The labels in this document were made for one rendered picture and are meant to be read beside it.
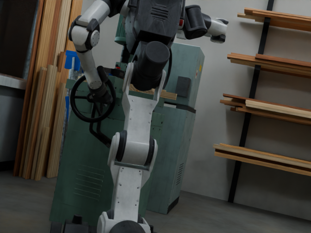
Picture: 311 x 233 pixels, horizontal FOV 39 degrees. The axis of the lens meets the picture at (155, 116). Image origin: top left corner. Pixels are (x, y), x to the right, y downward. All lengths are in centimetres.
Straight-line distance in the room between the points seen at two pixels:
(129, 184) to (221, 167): 318
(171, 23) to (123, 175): 73
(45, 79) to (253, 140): 237
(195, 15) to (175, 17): 23
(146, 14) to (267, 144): 323
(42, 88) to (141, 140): 225
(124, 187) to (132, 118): 31
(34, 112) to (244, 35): 248
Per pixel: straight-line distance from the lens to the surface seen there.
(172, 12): 208
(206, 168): 504
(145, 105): 199
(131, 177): 193
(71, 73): 357
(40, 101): 406
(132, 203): 191
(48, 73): 407
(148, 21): 203
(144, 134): 193
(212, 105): 503
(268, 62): 459
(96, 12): 210
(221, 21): 248
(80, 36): 205
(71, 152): 279
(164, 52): 189
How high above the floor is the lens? 78
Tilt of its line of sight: level
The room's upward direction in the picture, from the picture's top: 11 degrees clockwise
